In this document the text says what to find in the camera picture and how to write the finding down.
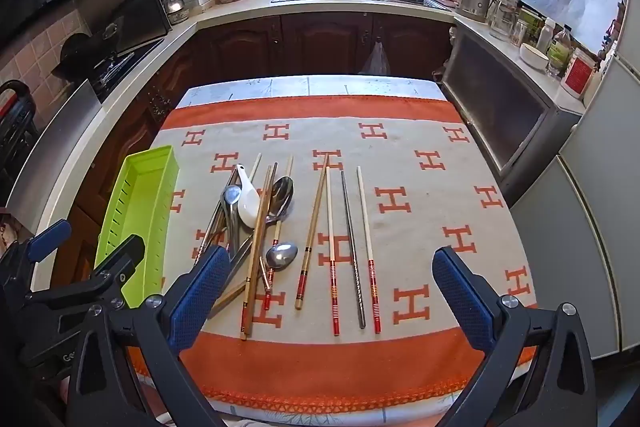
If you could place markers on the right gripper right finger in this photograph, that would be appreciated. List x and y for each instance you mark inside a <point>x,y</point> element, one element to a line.
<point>537,368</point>

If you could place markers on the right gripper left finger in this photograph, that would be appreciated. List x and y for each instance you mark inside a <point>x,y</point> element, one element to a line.
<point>104,388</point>

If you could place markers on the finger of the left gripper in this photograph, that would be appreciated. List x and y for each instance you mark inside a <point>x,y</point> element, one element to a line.
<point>40,246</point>
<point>105,281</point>

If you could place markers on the brown bamboo chopstick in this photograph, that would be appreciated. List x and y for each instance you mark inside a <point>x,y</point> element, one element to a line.
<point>250,292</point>
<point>239,289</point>

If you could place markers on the bamboo chopstick red band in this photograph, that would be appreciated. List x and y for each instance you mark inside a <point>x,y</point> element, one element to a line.
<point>303,274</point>

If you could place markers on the white ceramic soup spoon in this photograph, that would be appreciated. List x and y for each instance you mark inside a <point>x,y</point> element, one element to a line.
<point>249,201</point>

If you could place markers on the steel fork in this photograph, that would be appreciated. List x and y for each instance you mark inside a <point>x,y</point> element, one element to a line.
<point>231,180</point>

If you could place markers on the large steel tablespoon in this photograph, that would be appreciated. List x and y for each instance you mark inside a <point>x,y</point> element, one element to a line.
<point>281,198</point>

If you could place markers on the stainless steel chopstick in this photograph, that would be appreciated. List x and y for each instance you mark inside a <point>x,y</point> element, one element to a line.
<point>353,254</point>

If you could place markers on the small steel spoon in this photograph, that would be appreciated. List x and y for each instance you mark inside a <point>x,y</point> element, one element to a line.
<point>278,258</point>

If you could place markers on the large steel ladle spoon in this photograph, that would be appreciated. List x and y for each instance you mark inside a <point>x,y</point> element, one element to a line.
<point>229,203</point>

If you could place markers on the green plastic utensil tray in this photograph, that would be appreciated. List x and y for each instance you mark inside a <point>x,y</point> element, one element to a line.
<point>140,204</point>

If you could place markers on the dark wooden chopstick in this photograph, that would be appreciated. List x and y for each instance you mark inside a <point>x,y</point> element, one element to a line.
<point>250,179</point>

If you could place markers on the pale chopstick red striped end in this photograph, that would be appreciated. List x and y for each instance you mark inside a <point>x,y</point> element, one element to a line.
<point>275,241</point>

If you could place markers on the black round pan rack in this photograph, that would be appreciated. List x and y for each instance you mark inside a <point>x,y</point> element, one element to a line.
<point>18,131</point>

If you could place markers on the orange beige H-pattern cloth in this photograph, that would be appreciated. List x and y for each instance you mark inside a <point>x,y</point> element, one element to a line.
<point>427,186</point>

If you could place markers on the red label container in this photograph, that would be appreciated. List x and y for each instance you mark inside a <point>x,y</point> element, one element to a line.
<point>578,73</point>

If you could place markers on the white bowl on counter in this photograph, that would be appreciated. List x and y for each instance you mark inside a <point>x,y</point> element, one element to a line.
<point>532,57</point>

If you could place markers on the white plastic bag on cabinet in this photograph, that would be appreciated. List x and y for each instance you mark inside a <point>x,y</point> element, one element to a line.
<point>377,63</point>

